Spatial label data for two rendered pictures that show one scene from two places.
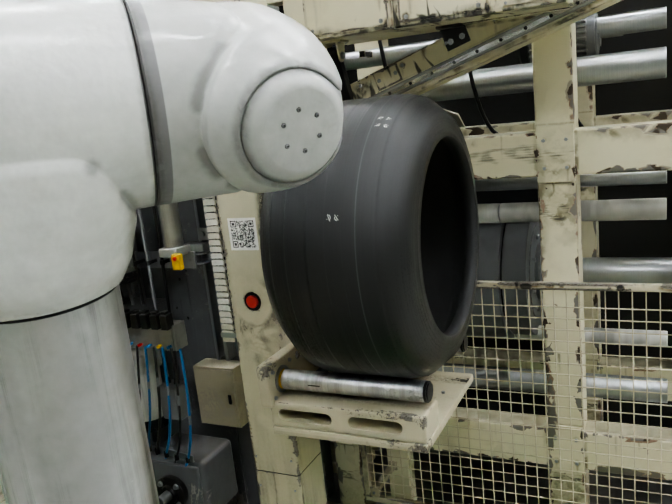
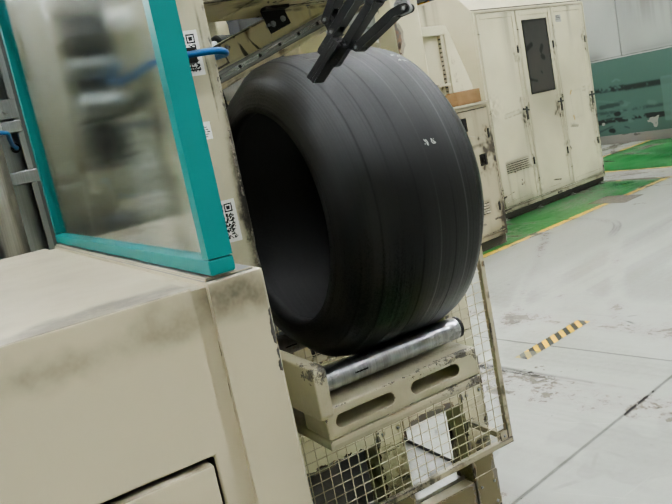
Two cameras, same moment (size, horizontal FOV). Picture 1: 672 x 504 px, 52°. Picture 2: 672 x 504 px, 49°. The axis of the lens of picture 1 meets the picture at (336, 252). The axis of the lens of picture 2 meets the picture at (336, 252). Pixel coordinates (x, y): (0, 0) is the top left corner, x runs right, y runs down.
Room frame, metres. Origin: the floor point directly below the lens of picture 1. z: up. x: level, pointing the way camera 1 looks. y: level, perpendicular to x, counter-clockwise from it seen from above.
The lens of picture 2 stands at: (0.66, 1.16, 1.36)
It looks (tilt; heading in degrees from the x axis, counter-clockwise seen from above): 10 degrees down; 304
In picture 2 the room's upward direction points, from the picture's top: 11 degrees counter-clockwise
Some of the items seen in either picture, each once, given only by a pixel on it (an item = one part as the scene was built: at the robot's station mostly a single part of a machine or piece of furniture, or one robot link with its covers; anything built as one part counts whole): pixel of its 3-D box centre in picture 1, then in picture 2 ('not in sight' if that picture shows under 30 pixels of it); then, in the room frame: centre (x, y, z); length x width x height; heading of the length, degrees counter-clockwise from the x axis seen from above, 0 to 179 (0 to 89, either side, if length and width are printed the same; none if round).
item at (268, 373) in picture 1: (306, 355); (274, 371); (1.57, 0.10, 0.90); 0.40 x 0.03 x 0.10; 153
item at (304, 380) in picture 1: (351, 384); (389, 354); (1.36, 0.00, 0.90); 0.35 x 0.05 x 0.05; 63
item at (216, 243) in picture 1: (222, 243); not in sight; (1.60, 0.27, 1.19); 0.05 x 0.04 x 0.48; 153
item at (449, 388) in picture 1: (378, 401); (357, 389); (1.49, -0.06, 0.80); 0.37 x 0.36 x 0.02; 153
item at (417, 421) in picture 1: (352, 412); (393, 386); (1.37, 0.00, 0.83); 0.36 x 0.09 x 0.06; 63
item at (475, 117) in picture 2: not in sight; (442, 184); (3.31, -4.64, 0.62); 0.91 x 0.58 x 1.25; 73
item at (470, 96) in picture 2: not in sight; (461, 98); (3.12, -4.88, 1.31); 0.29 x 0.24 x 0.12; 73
